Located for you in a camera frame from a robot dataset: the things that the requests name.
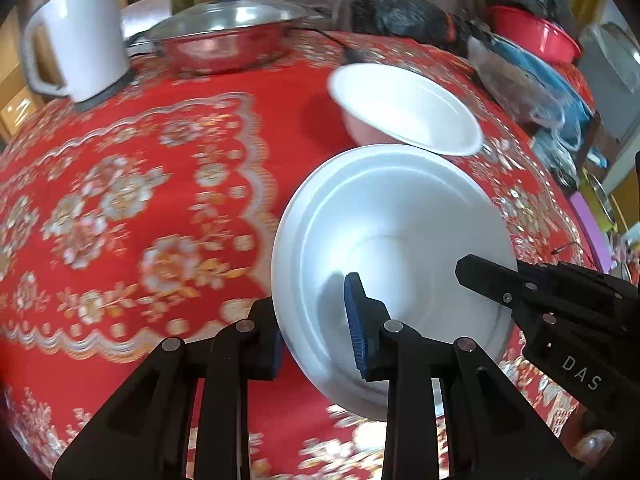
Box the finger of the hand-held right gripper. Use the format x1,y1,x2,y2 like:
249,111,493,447
454,253,640,334
519,260,640,312

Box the white electric kettle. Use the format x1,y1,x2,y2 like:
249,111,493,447
20,0,136,112

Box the red pan with glass lid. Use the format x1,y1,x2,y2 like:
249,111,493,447
125,20,321,75

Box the red plastic basin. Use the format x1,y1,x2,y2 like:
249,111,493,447
487,5,584,64

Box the red floral tablecloth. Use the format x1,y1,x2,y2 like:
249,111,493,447
0,30,601,480

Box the white appliance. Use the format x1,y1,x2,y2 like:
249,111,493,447
579,22,640,147

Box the white disposable bowl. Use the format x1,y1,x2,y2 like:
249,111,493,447
329,62,485,157

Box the wooden drawer cabinet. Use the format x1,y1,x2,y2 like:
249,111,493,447
0,10,46,146

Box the blue plastic bag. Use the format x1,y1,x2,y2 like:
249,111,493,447
495,37,597,122

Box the black power cable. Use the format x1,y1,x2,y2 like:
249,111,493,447
295,25,369,64

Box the clear plastic bag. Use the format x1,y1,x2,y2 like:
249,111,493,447
471,41,567,129

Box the white disposable plate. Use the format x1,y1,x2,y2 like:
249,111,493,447
270,144,519,423

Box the glass pot lid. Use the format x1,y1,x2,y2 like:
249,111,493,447
145,0,321,42

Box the black plastic bag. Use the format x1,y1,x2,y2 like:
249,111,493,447
350,0,472,57

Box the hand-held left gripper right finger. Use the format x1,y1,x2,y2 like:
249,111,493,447
343,271,581,480

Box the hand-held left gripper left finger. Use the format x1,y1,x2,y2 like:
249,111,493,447
52,297,286,480

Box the person's right hand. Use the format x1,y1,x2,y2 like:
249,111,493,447
570,427,617,473

